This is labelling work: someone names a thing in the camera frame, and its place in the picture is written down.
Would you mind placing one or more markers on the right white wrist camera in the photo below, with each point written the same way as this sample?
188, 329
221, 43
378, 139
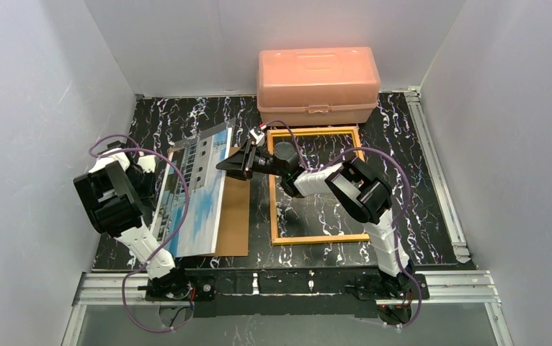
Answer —
257, 136

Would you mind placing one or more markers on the building photo print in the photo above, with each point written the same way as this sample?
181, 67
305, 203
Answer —
193, 202

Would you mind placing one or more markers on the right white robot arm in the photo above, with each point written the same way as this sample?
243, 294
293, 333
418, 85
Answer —
364, 195

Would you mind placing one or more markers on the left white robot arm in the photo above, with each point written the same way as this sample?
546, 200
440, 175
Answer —
118, 196

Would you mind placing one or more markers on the brown cardboard backing board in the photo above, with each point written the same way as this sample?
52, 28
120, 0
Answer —
233, 231

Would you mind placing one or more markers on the yellow wooden picture frame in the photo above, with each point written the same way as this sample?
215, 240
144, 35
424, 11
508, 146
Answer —
276, 238

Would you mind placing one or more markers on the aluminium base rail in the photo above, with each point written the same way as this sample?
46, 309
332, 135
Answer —
464, 286

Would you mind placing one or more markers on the aluminium side rail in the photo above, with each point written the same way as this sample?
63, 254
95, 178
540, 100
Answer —
457, 238

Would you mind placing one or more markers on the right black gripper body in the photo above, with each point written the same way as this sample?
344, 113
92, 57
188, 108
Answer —
248, 159

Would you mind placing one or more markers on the orange plastic storage box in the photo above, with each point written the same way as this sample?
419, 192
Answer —
317, 86

